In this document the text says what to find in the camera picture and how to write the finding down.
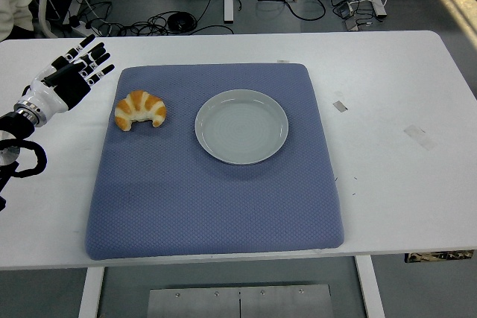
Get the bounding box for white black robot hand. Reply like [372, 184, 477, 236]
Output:
[20, 34, 116, 120]

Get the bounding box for golden croissant bread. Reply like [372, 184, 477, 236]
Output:
[114, 89, 168, 133]

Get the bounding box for pale grey round plate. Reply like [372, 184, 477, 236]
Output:
[194, 89, 290, 166]

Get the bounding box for grey metal plate with screws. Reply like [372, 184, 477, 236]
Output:
[147, 284, 333, 318]

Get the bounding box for white power strip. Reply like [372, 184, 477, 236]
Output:
[69, 16, 95, 38]

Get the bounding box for white office chair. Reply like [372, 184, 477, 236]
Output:
[0, 0, 57, 42]

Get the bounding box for black round disc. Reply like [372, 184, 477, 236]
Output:
[166, 12, 196, 31]

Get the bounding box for blue quilted mat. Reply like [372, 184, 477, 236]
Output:
[84, 63, 345, 261]

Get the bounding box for white table leg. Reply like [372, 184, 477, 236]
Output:
[77, 267, 106, 318]
[353, 256, 386, 318]

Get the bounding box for grey power adapter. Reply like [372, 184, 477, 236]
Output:
[334, 1, 359, 19]

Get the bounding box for large clear tape piece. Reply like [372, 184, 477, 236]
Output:
[403, 124, 437, 152]

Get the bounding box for tangled black floor cables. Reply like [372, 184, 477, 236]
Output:
[70, 0, 244, 38]

